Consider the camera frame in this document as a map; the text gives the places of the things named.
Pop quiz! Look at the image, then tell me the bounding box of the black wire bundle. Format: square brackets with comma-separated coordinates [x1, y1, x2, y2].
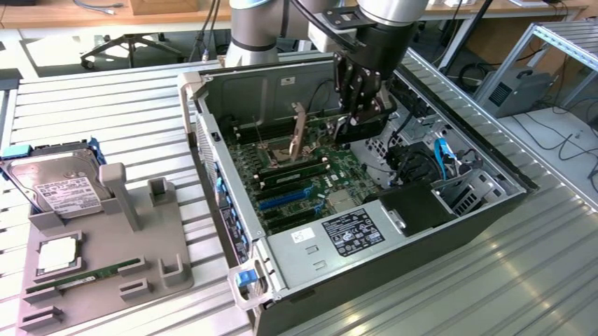
[385, 143, 444, 186]

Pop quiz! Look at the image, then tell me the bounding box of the metal socket cover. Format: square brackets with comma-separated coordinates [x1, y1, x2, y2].
[300, 134, 333, 151]

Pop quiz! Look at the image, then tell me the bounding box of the green RAM stick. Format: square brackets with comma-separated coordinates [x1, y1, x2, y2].
[257, 159, 328, 176]
[25, 258, 141, 294]
[263, 169, 332, 188]

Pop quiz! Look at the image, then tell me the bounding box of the silver CPU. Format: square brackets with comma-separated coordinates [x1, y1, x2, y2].
[36, 239, 80, 271]

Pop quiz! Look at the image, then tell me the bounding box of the black plastic duct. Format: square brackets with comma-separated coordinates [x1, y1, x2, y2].
[363, 183, 459, 239]

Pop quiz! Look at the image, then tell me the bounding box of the black RAM slot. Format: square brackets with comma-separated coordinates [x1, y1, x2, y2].
[231, 118, 297, 131]
[235, 125, 301, 139]
[232, 121, 300, 134]
[237, 128, 304, 143]

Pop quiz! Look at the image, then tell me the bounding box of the CPU socket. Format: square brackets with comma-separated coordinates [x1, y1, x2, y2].
[260, 138, 313, 166]

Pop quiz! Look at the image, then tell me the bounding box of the blue network cable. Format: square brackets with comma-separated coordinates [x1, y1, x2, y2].
[72, 0, 126, 15]

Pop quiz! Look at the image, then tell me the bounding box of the wooden box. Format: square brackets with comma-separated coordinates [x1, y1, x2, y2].
[132, 0, 197, 16]

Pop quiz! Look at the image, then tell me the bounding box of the wooden desk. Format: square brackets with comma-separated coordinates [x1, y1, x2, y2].
[419, 0, 590, 67]
[0, 0, 233, 31]

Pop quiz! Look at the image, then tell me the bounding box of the green motherboard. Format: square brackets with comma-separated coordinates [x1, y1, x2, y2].
[223, 117, 381, 236]

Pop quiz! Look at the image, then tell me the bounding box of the black open PC case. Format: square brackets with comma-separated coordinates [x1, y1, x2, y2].
[179, 50, 542, 336]

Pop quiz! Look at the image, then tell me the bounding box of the blue wire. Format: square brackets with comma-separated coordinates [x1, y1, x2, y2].
[432, 137, 454, 182]

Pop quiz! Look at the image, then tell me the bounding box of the grey desktop tower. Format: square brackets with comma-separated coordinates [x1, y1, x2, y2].
[475, 66, 560, 119]

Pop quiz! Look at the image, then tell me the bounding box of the dark grey block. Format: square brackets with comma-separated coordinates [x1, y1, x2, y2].
[0, 67, 24, 91]

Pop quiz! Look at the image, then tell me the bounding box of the silver hard disk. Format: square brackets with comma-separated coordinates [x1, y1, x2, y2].
[0, 148, 116, 220]

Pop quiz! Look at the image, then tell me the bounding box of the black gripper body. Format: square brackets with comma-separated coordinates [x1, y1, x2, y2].
[335, 19, 420, 81]

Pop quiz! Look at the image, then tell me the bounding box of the metal disk bay cage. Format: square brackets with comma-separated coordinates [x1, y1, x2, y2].
[363, 57, 452, 155]

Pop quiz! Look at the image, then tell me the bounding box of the dark wrist camera cable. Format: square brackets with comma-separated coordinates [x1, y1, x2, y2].
[288, 0, 368, 48]

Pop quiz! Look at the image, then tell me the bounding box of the blue expansion slot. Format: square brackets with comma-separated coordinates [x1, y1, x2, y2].
[257, 188, 313, 211]

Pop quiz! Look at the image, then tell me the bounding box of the silver chipset heatsink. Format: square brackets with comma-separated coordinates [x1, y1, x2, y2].
[325, 192, 360, 211]

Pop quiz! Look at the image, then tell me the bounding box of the black expansion slot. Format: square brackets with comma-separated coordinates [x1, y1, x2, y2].
[268, 211, 323, 230]
[255, 180, 313, 199]
[264, 204, 319, 222]

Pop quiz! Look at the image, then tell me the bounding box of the grey parts rack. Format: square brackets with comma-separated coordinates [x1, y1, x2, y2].
[16, 162, 195, 333]

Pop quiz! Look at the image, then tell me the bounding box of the hanging black cable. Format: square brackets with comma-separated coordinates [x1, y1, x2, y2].
[188, 0, 221, 63]

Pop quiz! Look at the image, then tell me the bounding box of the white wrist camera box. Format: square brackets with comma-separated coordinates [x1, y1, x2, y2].
[307, 27, 360, 53]

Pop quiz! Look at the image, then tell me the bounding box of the black looped wire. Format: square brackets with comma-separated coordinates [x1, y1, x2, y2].
[307, 79, 337, 118]

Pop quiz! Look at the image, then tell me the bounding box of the grey power supply unit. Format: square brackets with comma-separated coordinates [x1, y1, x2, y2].
[263, 203, 415, 291]

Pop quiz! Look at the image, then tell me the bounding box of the aluminium profile frame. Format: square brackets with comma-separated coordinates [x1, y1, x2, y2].
[483, 19, 598, 110]

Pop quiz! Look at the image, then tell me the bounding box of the black office chair base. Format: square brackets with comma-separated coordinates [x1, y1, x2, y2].
[78, 32, 184, 70]

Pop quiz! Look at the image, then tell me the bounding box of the blue disk caddy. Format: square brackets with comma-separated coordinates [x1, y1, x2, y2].
[0, 137, 109, 183]

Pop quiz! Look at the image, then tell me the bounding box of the perforated metal disk bay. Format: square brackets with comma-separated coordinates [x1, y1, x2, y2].
[431, 167, 511, 216]

